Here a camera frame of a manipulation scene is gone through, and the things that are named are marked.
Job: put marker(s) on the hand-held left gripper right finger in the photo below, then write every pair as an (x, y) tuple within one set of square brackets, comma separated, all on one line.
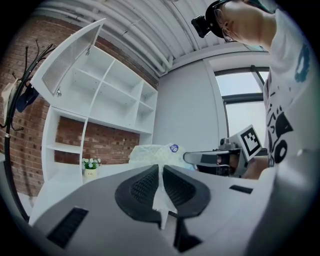
[(225, 212)]

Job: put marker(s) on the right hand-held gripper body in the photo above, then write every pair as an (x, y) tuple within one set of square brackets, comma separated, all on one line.
[(247, 143)]

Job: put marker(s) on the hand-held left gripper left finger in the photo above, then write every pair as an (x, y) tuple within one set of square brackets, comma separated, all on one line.
[(100, 215)]

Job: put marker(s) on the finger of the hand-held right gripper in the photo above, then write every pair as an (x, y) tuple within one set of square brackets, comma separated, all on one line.
[(212, 170), (197, 158)]

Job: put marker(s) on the white plastic pack of tissues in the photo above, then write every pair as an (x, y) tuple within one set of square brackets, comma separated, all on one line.
[(150, 153)]

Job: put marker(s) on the white shelf unit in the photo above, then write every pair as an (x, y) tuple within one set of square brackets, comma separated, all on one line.
[(117, 100)]

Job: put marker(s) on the person's right forearm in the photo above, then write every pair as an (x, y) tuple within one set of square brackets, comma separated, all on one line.
[(255, 168)]

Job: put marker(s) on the dark framed window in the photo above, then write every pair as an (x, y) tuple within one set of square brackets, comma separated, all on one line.
[(242, 100)]

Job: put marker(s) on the white flowers in cream pot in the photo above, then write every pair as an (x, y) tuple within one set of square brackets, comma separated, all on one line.
[(90, 167)]

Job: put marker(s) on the white printed t-shirt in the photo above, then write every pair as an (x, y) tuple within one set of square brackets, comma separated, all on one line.
[(290, 82)]

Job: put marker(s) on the black coat rack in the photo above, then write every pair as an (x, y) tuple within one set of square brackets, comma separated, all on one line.
[(8, 150)]

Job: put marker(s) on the thin-framed eyeglasses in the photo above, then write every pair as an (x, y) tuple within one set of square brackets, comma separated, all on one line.
[(225, 27)]

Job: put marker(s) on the person's head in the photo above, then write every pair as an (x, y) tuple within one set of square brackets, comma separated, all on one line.
[(247, 22)]

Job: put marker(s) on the dark blue cap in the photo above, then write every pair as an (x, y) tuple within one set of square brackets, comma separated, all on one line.
[(26, 98)]

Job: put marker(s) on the white ceiling pipes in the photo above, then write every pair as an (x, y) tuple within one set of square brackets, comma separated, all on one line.
[(140, 32)]

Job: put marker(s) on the cream cloth bag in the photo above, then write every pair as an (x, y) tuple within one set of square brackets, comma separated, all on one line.
[(8, 97)]

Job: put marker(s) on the white mesh cabinet door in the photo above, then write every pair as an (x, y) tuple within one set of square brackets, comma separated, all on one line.
[(67, 57)]

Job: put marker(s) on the black head-mounted camera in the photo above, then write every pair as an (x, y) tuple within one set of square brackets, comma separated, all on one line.
[(201, 25)]

